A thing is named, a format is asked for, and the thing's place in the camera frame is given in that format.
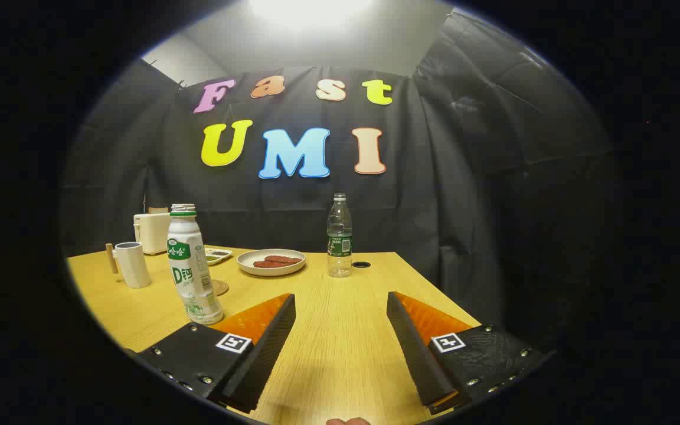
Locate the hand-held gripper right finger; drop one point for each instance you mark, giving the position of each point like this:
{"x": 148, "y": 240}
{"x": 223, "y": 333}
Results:
{"x": 417, "y": 360}

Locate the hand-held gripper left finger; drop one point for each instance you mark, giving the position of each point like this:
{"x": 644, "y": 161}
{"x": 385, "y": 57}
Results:
{"x": 263, "y": 366}

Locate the round cork coaster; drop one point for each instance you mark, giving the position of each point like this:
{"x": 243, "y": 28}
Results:
{"x": 222, "y": 288}

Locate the white juice bottle green label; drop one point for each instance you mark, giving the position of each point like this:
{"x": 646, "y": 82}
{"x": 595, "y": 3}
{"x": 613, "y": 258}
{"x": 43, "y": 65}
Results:
{"x": 189, "y": 271}

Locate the clear plastic water bottle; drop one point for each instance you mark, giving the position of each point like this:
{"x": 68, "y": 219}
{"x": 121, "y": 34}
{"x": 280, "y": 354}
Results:
{"x": 339, "y": 236}

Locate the wooden table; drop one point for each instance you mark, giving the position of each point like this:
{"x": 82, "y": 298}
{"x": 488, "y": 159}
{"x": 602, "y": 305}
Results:
{"x": 334, "y": 330}

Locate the round white plate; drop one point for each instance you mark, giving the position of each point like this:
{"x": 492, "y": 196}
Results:
{"x": 248, "y": 265}

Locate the red meat slices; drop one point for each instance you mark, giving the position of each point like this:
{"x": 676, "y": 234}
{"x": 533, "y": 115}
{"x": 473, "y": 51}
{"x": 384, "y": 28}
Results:
{"x": 278, "y": 261}

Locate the black table grommet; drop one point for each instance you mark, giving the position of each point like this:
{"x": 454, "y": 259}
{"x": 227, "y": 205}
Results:
{"x": 361, "y": 264}

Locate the white divided dish with beans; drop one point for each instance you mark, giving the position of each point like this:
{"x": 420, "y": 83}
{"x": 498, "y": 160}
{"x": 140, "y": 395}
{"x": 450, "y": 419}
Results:
{"x": 221, "y": 255}

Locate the black backdrop cloth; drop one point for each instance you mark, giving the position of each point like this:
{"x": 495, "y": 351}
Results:
{"x": 464, "y": 206}

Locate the white toaster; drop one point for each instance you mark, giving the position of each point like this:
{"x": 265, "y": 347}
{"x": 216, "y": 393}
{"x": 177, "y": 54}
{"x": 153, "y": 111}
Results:
{"x": 151, "y": 233}

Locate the bread slice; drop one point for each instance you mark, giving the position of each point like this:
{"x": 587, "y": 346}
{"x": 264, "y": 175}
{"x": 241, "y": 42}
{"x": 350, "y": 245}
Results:
{"x": 157, "y": 210}

